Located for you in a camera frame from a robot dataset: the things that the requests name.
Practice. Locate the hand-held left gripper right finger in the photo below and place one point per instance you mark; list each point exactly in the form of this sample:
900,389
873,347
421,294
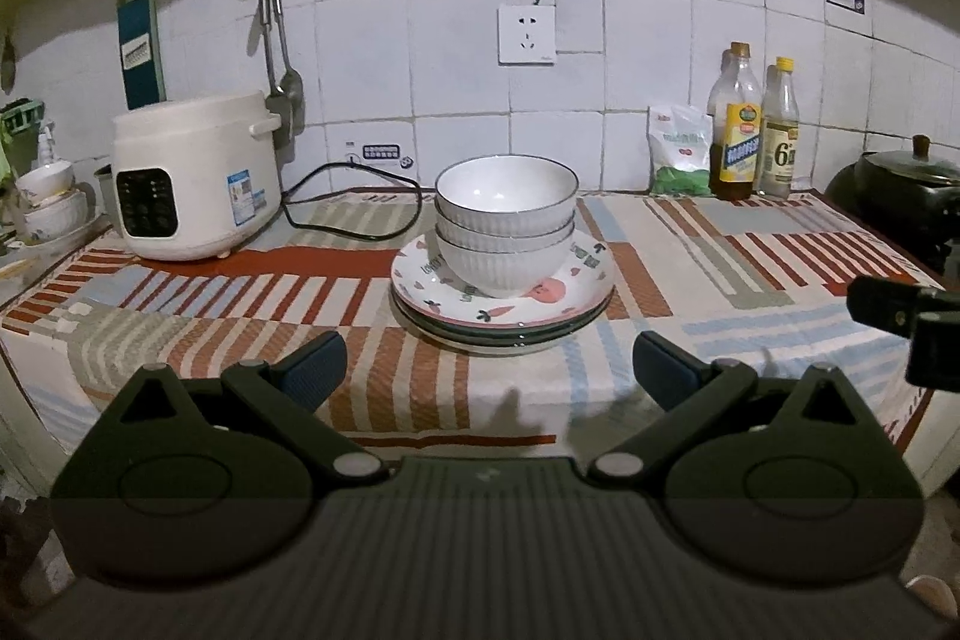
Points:
660,362

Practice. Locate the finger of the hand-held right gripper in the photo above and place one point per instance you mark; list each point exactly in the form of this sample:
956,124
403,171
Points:
885,304

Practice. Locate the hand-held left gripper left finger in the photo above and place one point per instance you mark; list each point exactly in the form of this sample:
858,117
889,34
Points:
315,362

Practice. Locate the patterned ceramic plate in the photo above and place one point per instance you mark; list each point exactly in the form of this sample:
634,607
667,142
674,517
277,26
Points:
559,296

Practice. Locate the white plate with sun print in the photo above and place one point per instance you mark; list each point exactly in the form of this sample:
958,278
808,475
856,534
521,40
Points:
517,344

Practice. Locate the blue plate with egg print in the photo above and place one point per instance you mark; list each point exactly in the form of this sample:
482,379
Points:
510,330

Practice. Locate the white ribbed bowl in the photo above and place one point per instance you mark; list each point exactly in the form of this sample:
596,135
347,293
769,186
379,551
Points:
502,274
506,190
510,241

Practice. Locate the black wok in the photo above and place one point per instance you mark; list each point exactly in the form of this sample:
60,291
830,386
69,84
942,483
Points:
877,209

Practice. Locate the striped tablecloth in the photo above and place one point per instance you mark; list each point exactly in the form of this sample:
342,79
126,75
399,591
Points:
225,310

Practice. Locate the glass pot lid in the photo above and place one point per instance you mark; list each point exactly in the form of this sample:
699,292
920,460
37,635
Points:
907,168

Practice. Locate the vinegar bottle yellow cap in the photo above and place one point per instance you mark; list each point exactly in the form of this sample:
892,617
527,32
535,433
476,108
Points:
780,154

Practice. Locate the cooking wine bottle yellow label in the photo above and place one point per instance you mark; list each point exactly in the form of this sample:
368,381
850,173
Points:
739,156

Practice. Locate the white and green salt bag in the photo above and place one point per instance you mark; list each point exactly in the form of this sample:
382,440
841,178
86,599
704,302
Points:
679,151

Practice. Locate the white rice cooker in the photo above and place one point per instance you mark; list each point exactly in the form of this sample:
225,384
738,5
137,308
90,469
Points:
195,175

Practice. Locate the metal spatula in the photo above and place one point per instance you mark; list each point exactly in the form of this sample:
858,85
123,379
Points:
277,115

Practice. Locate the metal cup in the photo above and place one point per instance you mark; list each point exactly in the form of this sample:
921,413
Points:
106,194

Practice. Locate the clear glass bottle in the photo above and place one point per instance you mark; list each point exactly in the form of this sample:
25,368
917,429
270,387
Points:
718,94

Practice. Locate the dish tray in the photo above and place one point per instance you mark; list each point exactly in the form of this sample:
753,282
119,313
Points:
52,254

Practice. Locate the small patterned bowl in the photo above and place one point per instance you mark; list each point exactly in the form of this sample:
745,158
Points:
45,180
54,216

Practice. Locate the small spray bottle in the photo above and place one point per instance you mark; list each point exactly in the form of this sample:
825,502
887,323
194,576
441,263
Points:
47,145

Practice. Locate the blue and green grater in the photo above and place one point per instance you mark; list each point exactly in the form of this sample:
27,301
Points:
140,63

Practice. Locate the green container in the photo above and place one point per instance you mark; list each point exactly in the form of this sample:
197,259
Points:
19,134

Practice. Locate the white wall socket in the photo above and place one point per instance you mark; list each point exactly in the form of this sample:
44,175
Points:
527,34

